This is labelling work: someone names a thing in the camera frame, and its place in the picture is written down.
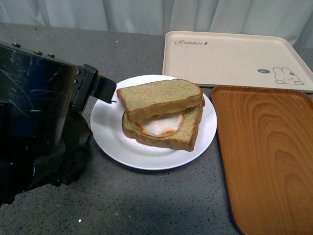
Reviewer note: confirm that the grey curtain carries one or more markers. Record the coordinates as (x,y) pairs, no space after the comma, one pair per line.
(291,20)

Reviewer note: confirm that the white round plate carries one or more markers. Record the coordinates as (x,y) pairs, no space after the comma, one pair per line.
(106,125)

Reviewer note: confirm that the bread slice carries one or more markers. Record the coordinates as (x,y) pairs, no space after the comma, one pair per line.
(183,139)
(157,98)

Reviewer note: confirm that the fried egg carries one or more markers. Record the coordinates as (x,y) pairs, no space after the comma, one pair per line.
(161,125)

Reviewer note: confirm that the brown wooden tray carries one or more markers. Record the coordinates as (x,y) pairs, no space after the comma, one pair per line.
(266,143)

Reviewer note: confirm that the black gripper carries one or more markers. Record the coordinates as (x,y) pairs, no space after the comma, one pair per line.
(43,135)

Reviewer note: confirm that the beige rabbit tray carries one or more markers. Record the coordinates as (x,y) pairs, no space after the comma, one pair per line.
(213,59)

